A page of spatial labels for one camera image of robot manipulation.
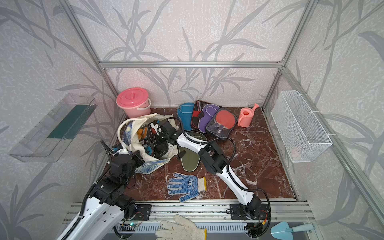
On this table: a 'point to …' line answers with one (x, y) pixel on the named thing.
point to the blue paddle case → (185, 111)
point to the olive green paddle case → (190, 160)
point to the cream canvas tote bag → (135, 146)
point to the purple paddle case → (209, 110)
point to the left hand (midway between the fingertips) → (141, 151)
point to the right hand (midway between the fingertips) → (149, 140)
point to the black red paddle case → (197, 108)
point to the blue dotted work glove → (190, 185)
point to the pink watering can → (246, 116)
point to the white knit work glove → (183, 229)
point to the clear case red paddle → (222, 123)
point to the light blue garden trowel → (282, 230)
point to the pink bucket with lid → (134, 102)
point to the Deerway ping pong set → (152, 144)
